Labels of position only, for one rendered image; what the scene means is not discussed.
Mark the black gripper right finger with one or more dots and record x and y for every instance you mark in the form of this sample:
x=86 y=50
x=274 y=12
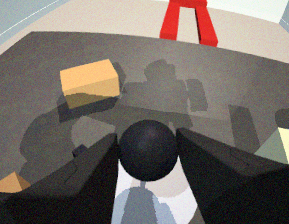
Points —
x=232 y=186

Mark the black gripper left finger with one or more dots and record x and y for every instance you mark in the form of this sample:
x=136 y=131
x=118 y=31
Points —
x=81 y=192

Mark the glass coffee press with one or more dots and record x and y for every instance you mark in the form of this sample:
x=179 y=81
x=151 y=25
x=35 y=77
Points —
x=151 y=186

